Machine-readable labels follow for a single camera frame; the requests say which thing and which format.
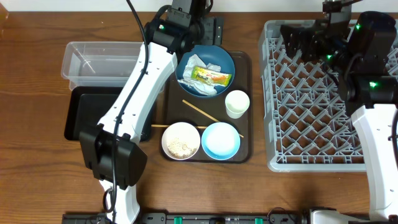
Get white paper cup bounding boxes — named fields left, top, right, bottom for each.
left=224, top=90, right=250, bottom=119

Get blue round plate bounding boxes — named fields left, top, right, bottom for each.
left=175, top=45, right=235, bottom=97

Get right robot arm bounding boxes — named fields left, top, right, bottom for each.
left=280, top=1, right=397, bottom=223

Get white bowl with crumbs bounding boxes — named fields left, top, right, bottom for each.
left=161, top=122, right=201, bottom=161

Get white paper napkin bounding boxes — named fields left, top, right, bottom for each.
left=178, top=54, right=221, bottom=96

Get light blue bowl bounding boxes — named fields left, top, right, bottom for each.
left=201, top=122, right=241, bottom=161

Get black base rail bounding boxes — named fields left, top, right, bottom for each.
left=61, top=212, right=374, bottom=224

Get dark brown serving tray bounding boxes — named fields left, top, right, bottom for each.
left=156, top=51, right=253, bottom=164

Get black rectangular tray bin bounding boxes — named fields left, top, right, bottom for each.
left=63, top=86, right=155, bottom=142

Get wooden chopstick on tray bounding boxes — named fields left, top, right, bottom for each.
left=182, top=100, right=220, bottom=122

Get green yellow snack wrapper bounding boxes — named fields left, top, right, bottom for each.
left=191, top=66, right=232, bottom=86

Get grey plastic dishwasher rack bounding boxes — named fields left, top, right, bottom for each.
left=257, top=19, right=398, bottom=173

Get clear plastic waste bin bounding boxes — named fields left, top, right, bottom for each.
left=61, top=42, right=145, bottom=90

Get wooden chopstick under bowls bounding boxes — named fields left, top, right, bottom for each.
left=151, top=124, right=244, bottom=138

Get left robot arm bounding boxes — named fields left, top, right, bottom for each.
left=79, top=1, right=214, bottom=223

